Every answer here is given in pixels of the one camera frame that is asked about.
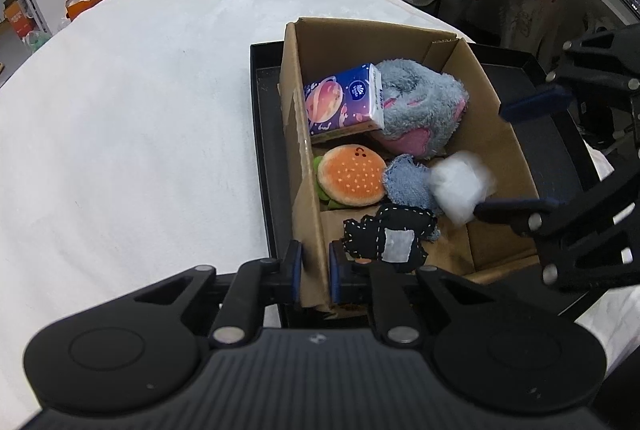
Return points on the brown cardboard box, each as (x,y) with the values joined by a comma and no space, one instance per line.
(500,159)

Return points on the purple tissue pack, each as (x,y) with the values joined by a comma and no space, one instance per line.
(330,104)

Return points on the small orange box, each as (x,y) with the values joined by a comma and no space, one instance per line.
(19,17)

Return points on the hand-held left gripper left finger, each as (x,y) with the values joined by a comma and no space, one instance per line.
(295,271)

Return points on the blue denim fabric toy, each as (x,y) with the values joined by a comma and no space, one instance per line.
(405,185)

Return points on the black stitched felt toy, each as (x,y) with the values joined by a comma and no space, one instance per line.
(370,235)

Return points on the white soft bundle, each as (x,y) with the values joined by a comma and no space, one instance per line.
(460,185)

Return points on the burger plush toy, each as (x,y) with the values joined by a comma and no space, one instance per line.
(350,175)

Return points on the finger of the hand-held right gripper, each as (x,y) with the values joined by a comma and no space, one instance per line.
(535,102)
(505,210)

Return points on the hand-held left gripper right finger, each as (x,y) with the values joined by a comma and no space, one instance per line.
(336,277)

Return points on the white orange plastic bag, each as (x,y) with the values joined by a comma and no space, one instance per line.
(530,14)

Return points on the black tray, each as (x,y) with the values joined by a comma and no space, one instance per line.
(265,159)

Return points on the grey pink plush toy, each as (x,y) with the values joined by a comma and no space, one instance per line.
(425,94)

